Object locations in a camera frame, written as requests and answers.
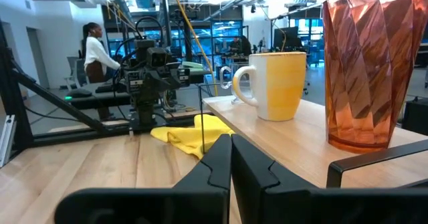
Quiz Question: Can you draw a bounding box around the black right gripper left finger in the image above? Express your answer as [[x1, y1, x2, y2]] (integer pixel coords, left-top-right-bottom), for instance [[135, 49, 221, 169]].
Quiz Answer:
[[55, 134, 232, 224]]

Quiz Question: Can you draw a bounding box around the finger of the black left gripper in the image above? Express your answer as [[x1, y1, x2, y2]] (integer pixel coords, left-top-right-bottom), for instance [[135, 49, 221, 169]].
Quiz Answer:
[[163, 68, 183, 90], [146, 68, 167, 91]]

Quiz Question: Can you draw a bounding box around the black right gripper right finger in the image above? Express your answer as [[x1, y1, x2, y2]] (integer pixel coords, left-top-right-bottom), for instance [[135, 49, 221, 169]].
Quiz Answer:
[[231, 134, 428, 224]]

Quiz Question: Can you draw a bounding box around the yellow and white mug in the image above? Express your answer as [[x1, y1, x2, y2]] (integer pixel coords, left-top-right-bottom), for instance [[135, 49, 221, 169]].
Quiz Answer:
[[232, 51, 308, 122]]

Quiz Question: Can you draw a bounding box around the orange faceted plastic tumbler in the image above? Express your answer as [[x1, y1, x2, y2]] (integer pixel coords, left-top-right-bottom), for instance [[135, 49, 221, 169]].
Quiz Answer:
[[322, 0, 428, 154]]

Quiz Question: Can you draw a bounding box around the black keyboard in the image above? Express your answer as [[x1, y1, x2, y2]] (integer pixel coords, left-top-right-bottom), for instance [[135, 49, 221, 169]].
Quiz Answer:
[[95, 83, 118, 94]]

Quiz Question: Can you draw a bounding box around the black desk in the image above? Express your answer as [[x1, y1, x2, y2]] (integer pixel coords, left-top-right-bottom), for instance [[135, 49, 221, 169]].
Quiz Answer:
[[65, 66, 211, 110]]

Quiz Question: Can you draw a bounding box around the black computer mouse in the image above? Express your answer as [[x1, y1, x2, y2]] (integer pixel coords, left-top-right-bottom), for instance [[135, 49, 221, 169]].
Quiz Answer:
[[66, 88, 93, 99]]

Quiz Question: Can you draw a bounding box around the grey office chair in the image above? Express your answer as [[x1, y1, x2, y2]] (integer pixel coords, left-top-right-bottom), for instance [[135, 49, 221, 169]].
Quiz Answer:
[[65, 56, 88, 90]]

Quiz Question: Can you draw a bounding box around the yellow cloth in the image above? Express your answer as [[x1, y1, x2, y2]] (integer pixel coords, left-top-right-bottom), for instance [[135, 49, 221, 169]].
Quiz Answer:
[[150, 114, 235, 160]]

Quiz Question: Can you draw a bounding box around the black monitor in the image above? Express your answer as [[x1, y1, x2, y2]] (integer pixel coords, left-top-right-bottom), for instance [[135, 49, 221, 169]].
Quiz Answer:
[[273, 26, 300, 51]]

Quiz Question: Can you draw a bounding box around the black computer tower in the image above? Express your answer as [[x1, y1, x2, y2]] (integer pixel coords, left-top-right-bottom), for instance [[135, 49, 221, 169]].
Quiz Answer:
[[403, 96, 428, 136]]

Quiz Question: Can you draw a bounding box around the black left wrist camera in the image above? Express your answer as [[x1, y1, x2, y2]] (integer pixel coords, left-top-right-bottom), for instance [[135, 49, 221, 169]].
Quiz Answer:
[[145, 46, 168, 68]]

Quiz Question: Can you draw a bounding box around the yellow cable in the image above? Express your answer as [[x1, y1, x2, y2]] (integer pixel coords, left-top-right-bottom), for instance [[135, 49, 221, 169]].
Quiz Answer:
[[168, 0, 219, 97]]

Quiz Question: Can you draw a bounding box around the black metal rig frame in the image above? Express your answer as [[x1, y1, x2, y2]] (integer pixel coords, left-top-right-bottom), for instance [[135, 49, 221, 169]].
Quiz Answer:
[[0, 19, 201, 151]]

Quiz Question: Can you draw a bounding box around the silver aluminium bracket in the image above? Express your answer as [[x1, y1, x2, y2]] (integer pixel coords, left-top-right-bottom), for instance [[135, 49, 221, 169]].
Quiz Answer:
[[0, 114, 17, 168]]

